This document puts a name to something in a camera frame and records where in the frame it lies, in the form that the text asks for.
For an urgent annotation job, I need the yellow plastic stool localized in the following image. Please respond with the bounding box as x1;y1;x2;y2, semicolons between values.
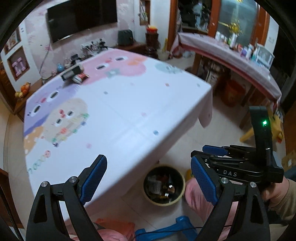
239;115;285;144

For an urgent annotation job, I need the orange plastic bag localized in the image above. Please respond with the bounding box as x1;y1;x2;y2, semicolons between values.
95;218;136;234

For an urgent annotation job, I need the clear plastic bottle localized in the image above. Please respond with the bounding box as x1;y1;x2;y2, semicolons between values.
72;73;90;84

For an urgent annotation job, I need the side table pink cloth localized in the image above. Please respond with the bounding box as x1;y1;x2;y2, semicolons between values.
170;32;282;101

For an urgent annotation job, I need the dark green air fryer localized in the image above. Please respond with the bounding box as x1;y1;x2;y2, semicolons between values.
117;30;134;46

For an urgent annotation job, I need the person's right hand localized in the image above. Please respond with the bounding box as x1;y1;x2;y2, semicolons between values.
263;179;290;206

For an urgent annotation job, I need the green box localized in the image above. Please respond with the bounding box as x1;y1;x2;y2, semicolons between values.
60;65;84;81

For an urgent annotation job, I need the blue plastic stool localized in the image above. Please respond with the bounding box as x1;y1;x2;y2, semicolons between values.
135;215;204;241

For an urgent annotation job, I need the black trash bin cream rim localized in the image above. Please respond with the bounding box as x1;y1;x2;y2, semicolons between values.
143;166;186;205

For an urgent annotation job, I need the dark carved stand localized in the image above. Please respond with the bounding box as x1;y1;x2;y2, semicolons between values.
145;32;160;58

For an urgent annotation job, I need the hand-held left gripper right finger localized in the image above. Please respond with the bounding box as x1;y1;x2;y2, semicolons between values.
190;155;270;241

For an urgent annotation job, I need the person's right forearm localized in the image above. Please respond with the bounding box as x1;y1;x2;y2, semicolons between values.
266;178;296;226

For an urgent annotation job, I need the picture frame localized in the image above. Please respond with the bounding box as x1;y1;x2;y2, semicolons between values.
6;32;21;51

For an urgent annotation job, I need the orange bucket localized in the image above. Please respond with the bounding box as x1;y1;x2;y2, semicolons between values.
221;80;247;107

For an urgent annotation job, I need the fruit bowl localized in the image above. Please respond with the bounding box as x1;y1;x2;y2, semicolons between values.
14;83;31;99

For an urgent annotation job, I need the row of small bottles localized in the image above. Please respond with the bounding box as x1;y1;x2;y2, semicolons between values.
215;31;257;61

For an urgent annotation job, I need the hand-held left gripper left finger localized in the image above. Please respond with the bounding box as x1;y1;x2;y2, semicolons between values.
26;154;108;241

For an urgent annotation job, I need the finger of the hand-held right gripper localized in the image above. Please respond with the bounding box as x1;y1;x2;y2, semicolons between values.
202;145;255;157
191;150;244;169

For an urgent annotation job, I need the white wall socket strip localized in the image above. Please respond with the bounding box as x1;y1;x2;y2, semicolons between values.
81;40;104;50

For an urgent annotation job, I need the flat screen television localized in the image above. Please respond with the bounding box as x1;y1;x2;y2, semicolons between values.
46;0;118;44

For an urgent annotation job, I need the wooden glass partition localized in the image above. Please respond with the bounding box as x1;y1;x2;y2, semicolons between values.
170;0;270;47

